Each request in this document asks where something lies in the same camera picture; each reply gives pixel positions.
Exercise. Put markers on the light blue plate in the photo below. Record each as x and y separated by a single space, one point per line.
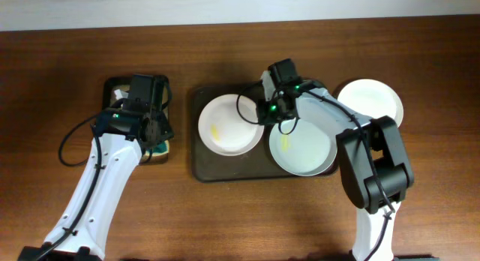
307 151

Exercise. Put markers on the pinkish white plate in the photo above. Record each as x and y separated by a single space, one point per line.
223 131

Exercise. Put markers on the green yellow sponge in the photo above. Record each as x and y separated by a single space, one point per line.
158 151

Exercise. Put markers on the cream white plate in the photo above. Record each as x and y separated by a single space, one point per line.
372 98

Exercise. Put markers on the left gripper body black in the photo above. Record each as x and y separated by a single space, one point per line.
163 134

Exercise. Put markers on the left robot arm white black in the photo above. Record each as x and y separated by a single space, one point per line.
82 230

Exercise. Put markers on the large brown serving tray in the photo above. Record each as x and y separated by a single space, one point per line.
207 166

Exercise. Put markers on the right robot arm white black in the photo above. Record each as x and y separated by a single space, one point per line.
375 170

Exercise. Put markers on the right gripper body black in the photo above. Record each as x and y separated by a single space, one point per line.
271 112

